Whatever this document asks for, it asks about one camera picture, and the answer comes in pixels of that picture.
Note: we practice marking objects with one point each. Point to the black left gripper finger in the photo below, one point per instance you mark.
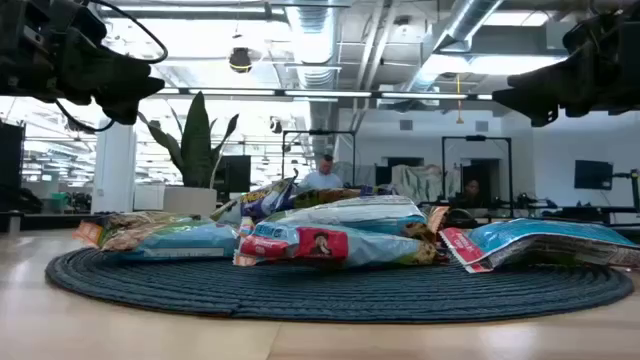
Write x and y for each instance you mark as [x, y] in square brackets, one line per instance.
[125, 110]
[130, 82]

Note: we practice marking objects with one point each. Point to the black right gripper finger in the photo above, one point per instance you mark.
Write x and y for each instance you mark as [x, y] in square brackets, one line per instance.
[540, 90]
[545, 117]

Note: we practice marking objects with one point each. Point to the red label chewy granola bar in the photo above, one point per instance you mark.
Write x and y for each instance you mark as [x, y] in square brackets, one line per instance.
[525, 237]
[350, 247]

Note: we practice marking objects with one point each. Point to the purple label chewy granola bar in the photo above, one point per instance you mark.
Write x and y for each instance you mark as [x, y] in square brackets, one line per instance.
[260, 202]

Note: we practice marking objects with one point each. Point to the white column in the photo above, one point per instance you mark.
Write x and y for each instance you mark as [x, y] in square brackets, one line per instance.
[114, 170]

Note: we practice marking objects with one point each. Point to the green snake plant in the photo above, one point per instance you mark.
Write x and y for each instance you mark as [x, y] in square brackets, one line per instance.
[196, 145]

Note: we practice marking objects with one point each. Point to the person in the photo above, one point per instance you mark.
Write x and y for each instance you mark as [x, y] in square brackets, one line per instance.
[471, 192]
[322, 180]

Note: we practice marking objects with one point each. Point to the white plant pot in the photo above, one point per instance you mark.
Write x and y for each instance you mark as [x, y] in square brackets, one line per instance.
[190, 201]

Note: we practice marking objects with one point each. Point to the green waste bin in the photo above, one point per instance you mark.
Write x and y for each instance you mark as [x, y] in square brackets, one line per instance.
[59, 201]

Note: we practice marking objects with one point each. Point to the black cabinet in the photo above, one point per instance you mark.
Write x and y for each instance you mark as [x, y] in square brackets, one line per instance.
[11, 165]

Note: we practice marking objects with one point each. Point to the black desk monitor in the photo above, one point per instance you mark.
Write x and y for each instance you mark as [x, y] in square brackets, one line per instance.
[234, 172]

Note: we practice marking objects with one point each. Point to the grey cloth cover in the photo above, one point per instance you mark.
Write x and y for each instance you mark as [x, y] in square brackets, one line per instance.
[425, 182]

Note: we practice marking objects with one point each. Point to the white light strip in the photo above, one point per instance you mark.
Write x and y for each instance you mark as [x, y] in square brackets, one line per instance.
[325, 93]

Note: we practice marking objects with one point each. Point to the dark blue round woven placemat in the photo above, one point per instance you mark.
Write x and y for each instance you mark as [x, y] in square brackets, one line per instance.
[320, 295]

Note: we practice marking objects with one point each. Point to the black metal frame rig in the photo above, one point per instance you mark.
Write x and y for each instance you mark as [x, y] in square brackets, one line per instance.
[510, 170]
[283, 155]

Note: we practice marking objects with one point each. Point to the black wall monitor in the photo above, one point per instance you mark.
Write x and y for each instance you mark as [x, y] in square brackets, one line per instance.
[593, 175]

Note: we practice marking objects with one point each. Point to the silver ventilation duct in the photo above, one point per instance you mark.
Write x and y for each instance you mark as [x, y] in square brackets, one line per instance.
[465, 25]
[315, 45]

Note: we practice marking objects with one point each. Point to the black ceiling dome camera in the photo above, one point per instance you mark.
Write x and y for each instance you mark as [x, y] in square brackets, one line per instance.
[240, 60]

